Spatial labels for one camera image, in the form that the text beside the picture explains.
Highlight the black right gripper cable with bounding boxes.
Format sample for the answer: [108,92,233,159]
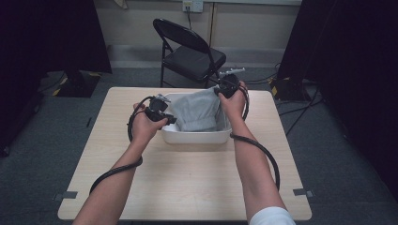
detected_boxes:
[229,85,281,191]

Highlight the black curtain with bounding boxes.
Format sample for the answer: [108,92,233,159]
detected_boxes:
[276,0,398,201]
[0,0,113,158]

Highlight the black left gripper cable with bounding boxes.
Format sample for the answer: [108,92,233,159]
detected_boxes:
[88,95,157,195]

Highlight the grey tape piece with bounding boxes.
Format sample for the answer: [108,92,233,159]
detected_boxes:
[53,190,79,202]
[293,187,314,199]

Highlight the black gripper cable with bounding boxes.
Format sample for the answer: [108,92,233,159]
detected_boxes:
[88,95,157,195]
[229,85,281,191]

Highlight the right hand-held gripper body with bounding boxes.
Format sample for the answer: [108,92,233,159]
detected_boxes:
[217,67,246,99]

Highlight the person's right hand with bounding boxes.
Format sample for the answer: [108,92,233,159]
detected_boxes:
[218,80,249,127]

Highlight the white wall power outlet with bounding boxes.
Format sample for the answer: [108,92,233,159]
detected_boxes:
[182,0,205,13]

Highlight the white plastic basket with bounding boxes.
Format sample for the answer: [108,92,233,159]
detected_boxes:
[161,91,233,145]

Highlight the black floor cable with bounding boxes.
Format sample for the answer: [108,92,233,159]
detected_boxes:
[278,82,324,137]
[243,64,280,86]

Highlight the black stand base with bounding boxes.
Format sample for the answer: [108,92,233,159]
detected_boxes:
[268,76,313,102]
[55,69,101,98]

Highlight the person's white sleeve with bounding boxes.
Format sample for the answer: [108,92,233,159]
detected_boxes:
[249,205,297,225]

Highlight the grey sweatpants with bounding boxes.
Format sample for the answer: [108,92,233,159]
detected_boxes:
[168,86,223,133]

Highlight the person's left hand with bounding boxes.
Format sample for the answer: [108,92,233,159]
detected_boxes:
[130,102,169,147]

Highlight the thin vertical wall conduit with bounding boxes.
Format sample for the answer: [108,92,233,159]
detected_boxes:
[208,2,218,48]

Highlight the black folding chair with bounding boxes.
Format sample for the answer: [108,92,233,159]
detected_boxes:
[152,18,227,89]

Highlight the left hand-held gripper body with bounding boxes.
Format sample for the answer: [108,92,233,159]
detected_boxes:
[144,93,173,124]

